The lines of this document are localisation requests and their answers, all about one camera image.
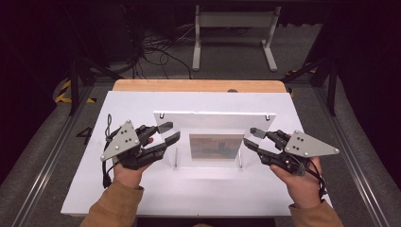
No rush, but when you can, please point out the aluminium rail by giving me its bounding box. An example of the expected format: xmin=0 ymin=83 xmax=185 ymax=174
xmin=10 ymin=83 xmax=96 ymax=227
xmin=315 ymin=84 xmax=392 ymax=227

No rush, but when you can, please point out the bundle of black floor cables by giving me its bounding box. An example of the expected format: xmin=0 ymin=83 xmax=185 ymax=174
xmin=121 ymin=6 xmax=193 ymax=79

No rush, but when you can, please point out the white metal stand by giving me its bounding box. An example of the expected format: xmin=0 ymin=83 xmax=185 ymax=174
xmin=192 ymin=4 xmax=282 ymax=73

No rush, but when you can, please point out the person's right hand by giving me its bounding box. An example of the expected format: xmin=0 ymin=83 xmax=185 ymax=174
xmin=270 ymin=156 xmax=323 ymax=210

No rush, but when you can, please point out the person's left hand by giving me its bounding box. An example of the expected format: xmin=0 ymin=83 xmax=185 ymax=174
xmin=113 ymin=136 xmax=155 ymax=189

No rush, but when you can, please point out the black metal stand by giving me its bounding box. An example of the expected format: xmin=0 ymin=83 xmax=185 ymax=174
xmin=62 ymin=6 xmax=124 ymax=116
xmin=281 ymin=9 xmax=340 ymax=117

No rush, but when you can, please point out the wooden table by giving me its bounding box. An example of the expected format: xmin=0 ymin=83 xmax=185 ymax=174
xmin=112 ymin=79 xmax=288 ymax=94

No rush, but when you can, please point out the white board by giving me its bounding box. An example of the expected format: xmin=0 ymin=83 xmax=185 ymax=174
xmin=61 ymin=90 xmax=334 ymax=218

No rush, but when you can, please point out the hand-held gripper black cable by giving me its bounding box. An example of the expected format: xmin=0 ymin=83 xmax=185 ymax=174
xmin=306 ymin=159 xmax=329 ymax=201
xmin=101 ymin=113 xmax=116 ymax=189

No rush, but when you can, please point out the photo card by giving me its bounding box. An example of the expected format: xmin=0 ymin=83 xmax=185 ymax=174
xmin=188 ymin=133 xmax=246 ymax=161

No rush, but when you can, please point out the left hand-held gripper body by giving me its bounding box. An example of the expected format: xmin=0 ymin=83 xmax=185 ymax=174
xmin=99 ymin=118 xmax=167 ymax=171

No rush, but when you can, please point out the left hand-held gripper black cable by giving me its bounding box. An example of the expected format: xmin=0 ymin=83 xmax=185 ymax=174
xmin=101 ymin=113 xmax=116 ymax=189

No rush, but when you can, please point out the right hand-held gripper black cable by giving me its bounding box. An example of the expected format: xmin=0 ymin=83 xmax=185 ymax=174
xmin=306 ymin=159 xmax=329 ymax=201

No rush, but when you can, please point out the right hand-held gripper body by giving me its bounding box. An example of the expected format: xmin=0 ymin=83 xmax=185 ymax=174
xmin=259 ymin=130 xmax=340 ymax=177

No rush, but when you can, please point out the yellow black hazard tape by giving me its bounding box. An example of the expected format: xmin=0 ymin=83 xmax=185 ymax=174
xmin=285 ymin=64 xmax=318 ymax=77
xmin=54 ymin=79 xmax=97 ymax=104

